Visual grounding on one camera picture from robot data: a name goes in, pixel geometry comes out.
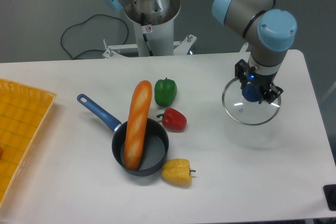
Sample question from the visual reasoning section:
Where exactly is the yellow toy bell pepper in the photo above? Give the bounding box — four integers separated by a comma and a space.
161, 158, 195, 186

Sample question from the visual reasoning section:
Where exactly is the yellow woven basket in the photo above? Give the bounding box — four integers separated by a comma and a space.
1, 79, 57, 205

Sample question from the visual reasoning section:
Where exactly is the dark pot blue handle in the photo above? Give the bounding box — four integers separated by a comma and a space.
77, 94, 169, 176

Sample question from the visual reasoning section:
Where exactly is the red toy bell pepper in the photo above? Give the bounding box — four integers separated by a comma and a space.
156, 108, 187, 131

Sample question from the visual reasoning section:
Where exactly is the black object table corner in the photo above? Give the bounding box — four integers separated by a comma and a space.
323, 184, 336, 211

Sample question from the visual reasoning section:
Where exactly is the glass pot lid blue knob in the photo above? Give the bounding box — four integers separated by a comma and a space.
222, 76, 281, 126

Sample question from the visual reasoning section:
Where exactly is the green toy bell pepper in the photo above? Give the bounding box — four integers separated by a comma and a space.
154, 78, 177, 108

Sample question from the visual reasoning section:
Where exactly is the black floor cable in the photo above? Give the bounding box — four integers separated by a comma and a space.
60, 14, 129, 60

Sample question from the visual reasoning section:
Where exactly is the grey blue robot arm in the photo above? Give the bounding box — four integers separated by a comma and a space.
104, 0, 297, 103

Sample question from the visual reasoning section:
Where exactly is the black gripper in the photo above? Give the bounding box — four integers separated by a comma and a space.
234, 59, 283, 104

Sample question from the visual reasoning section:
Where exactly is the orange toy baguette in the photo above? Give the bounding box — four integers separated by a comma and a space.
124, 80, 152, 170

